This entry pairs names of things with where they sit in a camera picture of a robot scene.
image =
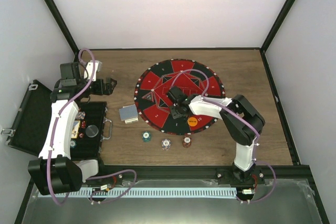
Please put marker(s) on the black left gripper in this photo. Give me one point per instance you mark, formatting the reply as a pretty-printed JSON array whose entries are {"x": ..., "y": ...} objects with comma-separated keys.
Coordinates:
[{"x": 108, "y": 89}]

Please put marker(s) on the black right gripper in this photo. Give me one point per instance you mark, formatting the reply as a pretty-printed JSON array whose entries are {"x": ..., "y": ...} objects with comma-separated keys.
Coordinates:
[{"x": 175, "y": 114}]

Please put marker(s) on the orange dealer button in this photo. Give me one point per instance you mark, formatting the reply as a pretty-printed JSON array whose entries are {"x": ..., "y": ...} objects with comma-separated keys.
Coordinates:
[{"x": 192, "y": 121}]

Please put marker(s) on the orange blue 10 chip stack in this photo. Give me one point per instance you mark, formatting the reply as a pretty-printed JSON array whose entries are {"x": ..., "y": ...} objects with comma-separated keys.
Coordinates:
[{"x": 166, "y": 144}]

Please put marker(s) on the green blue 50 chip stack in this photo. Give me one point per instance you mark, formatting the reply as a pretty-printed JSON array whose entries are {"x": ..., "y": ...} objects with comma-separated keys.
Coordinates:
[{"x": 146, "y": 136}]

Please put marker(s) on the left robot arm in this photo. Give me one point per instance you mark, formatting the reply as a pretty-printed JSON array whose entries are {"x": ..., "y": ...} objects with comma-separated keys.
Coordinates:
[{"x": 61, "y": 174}]

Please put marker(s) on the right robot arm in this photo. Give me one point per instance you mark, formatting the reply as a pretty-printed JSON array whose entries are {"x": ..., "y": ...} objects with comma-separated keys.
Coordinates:
[{"x": 243, "y": 122}]

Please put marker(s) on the red 100 chip stack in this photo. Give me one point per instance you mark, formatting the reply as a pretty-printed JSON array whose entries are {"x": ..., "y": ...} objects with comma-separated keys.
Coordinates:
[{"x": 186, "y": 142}]

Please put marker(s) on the round red black poker mat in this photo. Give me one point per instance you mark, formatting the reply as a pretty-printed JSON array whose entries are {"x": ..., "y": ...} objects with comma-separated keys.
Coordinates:
[{"x": 170, "y": 83}]

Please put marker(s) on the blue backed card deck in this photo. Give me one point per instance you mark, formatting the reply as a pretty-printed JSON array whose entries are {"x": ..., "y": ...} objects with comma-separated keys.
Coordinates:
[{"x": 128, "y": 112}]

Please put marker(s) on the white card box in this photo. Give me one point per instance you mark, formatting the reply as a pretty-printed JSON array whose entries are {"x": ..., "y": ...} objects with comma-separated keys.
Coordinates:
[{"x": 131, "y": 120}]

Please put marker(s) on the chips in case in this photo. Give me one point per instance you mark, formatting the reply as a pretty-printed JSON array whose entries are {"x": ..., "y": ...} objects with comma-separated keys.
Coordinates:
[{"x": 80, "y": 115}]

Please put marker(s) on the red dice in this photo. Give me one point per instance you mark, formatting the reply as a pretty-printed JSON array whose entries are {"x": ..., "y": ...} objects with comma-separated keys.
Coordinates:
[{"x": 83, "y": 124}]

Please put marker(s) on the round grey metal disc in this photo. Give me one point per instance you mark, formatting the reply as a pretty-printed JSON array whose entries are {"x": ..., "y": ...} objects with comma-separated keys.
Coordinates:
[{"x": 92, "y": 131}]

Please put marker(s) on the card deck in case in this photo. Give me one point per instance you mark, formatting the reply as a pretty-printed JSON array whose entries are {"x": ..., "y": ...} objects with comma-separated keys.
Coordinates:
[{"x": 75, "y": 129}]

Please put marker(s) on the black poker set case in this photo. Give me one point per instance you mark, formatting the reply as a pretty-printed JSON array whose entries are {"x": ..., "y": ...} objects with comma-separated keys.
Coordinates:
[{"x": 42, "y": 127}]

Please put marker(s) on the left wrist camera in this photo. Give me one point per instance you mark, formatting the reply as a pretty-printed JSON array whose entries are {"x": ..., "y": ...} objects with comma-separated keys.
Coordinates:
[{"x": 70, "y": 71}]

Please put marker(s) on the light blue slotted cable duct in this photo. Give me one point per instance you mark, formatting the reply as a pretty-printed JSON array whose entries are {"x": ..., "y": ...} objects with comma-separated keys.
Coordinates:
[{"x": 198, "y": 192}]

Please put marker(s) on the black enclosure frame post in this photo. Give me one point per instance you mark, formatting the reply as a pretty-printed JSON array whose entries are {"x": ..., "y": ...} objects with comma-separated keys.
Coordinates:
[{"x": 62, "y": 25}]

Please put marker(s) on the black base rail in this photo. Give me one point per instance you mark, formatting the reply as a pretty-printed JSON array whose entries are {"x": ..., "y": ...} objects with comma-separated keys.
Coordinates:
[{"x": 225, "y": 175}]

